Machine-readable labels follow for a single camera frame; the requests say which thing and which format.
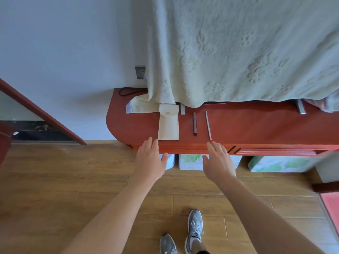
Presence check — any green printed tissue pack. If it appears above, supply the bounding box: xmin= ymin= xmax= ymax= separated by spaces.
xmin=248 ymin=155 xmax=316 ymax=173

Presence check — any white box with green print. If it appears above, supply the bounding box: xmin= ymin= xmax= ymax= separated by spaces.
xmin=178 ymin=154 xmax=210 ymax=171

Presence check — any grey left sneaker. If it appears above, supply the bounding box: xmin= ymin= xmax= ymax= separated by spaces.
xmin=160 ymin=233 xmax=177 ymax=254

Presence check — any grey sneaker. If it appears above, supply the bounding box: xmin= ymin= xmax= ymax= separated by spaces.
xmin=184 ymin=209 xmax=204 ymax=254
xmin=160 ymin=233 xmax=177 ymax=254

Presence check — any person's left hand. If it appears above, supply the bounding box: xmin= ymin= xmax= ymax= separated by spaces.
xmin=135 ymin=137 xmax=168 ymax=184

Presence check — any red floor mat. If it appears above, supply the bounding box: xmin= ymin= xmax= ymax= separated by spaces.
xmin=319 ymin=192 xmax=339 ymax=236

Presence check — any person's right hand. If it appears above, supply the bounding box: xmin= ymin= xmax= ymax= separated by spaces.
xmin=202 ymin=141 xmax=237 ymax=184

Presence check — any black cable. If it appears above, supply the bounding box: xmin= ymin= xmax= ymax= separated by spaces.
xmin=119 ymin=87 xmax=148 ymax=97

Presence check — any dark red wooden door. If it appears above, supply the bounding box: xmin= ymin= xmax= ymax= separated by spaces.
xmin=0 ymin=121 xmax=14 ymax=167

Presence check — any white plastic container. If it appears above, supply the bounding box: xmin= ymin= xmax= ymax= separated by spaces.
xmin=160 ymin=154 xmax=176 ymax=171

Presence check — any person's right leg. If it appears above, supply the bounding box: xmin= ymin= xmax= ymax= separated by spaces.
xmin=190 ymin=237 xmax=211 ymax=254

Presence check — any person's right forearm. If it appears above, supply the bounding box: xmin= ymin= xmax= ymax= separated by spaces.
xmin=219 ymin=177 xmax=319 ymax=254

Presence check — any person's left forearm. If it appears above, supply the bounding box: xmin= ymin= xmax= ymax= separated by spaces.
xmin=60 ymin=177 xmax=160 ymax=254

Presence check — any pink cloth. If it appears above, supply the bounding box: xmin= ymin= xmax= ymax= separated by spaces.
xmin=305 ymin=98 xmax=335 ymax=113

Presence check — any red wooden cabinet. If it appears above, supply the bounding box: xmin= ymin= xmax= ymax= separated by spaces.
xmin=106 ymin=88 xmax=339 ymax=157

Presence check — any red-brown wooden door frame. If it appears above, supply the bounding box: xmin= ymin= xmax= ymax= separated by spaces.
xmin=0 ymin=78 xmax=87 ymax=145

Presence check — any grey right sneaker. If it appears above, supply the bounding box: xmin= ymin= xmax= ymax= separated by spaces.
xmin=184 ymin=209 xmax=204 ymax=254

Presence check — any grey wall socket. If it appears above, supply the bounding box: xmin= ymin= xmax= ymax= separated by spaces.
xmin=135 ymin=65 xmax=147 ymax=80

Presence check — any silver metal chopstick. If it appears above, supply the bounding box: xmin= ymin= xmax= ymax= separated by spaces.
xmin=205 ymin=111 xmax=212 ymax=141

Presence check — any cream embossed flower blanket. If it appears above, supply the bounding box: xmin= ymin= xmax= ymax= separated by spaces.
xmin=126 ymin=0 xmax=339 ymax=114

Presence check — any cream fabric snap pouch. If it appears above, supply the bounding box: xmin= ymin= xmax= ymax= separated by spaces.
xmin=158 ymin=104 xmax=180 ymax=141

